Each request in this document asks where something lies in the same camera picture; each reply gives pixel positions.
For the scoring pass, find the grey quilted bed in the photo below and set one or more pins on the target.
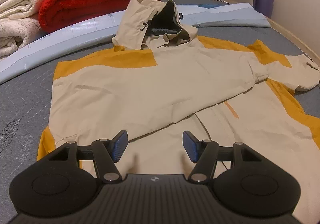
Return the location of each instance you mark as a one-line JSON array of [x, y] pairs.
[[22, 104]]

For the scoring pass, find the purple box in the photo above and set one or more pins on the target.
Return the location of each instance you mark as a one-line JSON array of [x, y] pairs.
[[263, 4]]

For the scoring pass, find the cream folded blanket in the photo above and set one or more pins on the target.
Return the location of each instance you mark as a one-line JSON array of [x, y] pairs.
[[17, 4]]

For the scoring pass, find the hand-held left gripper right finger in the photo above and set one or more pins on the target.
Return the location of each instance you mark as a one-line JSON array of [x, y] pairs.
[[191, 145]]

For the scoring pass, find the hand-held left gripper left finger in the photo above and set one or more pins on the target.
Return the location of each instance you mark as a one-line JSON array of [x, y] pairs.
[[120, 145]]

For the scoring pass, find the beige and yellow hooded jacket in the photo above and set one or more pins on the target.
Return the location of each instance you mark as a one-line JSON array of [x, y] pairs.
[[160, 81]]

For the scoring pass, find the light blue folded pad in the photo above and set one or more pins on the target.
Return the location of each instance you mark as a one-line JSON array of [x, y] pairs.
[[82, 29]]

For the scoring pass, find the wooden bed frame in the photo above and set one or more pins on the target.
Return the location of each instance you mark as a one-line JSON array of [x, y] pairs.
[[295, 39]]

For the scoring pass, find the speckled white folded blanket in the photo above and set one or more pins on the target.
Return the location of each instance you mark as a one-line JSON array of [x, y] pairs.
[[15, 34]]

